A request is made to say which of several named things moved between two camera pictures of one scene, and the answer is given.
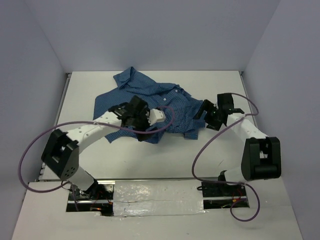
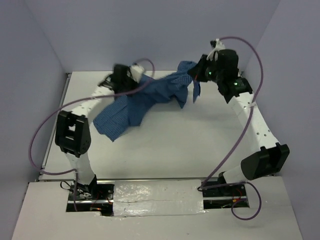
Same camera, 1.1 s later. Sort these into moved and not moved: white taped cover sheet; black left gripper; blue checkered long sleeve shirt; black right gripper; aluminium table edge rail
Moved: black left gripper; black right gripper; blue checkered long sleeve shirt
Not moved: white taped cover sheet; aluminium table edge rail
